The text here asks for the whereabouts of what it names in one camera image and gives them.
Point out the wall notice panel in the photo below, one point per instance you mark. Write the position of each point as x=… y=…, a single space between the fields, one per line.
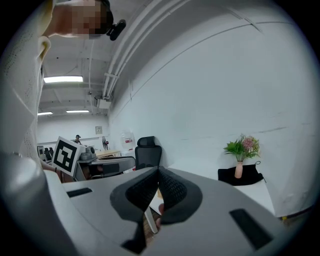
x=98 y=130

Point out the person's left forearm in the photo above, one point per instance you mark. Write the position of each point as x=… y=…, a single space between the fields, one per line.
x=51 y=170

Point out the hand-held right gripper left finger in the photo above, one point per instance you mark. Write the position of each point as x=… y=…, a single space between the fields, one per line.
x=136 y=197

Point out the grey office desk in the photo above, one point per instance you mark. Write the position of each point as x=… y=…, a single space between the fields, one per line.
x=110 y=165

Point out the black office chair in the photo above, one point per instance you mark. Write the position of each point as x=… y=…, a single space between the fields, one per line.
x=148 y=155

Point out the white ceiling pipes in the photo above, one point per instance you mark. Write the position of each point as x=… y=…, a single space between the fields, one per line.
x=130 y=47

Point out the person's head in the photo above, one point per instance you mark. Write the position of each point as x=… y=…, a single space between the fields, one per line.
x=75 y=18

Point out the long ceiling light panel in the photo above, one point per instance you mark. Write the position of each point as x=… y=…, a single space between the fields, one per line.
x=63 y=79

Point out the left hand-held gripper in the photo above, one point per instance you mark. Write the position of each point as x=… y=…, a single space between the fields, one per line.
x=65 y=155

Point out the standing fan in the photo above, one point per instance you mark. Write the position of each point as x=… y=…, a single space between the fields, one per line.
x=105 y=143

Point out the black cloth pouch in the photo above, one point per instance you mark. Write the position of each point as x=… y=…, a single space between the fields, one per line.
x=247 y=176

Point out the white water dispenser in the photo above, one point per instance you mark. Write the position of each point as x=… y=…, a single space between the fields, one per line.
x=127 y=142

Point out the pink vase with flowers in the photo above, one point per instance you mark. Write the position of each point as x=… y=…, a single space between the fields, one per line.
x=242 y=152

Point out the white table leg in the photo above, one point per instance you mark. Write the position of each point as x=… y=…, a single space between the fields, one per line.
x=151 y=221

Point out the white wall junction box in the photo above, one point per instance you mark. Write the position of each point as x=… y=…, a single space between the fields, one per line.
x=103 y=103

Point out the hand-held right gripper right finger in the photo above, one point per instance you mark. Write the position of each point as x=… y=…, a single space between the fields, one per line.
x=176 y=197

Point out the black head-worn camera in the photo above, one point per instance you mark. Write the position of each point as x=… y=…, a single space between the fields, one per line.
x=117 y=29

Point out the small ceiling light panel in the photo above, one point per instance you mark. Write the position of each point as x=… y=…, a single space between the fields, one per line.
x=77 y=111
x=45 y=113

